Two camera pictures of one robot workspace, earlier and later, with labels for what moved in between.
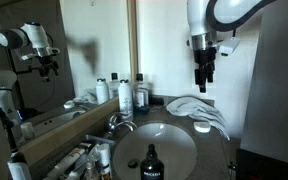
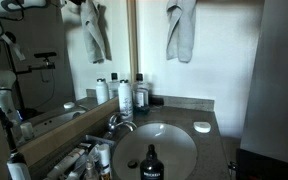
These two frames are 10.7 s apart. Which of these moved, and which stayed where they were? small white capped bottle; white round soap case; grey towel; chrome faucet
Moved: grey towel
Stayed: chrome faucet; white round soap case; small white capped bottle
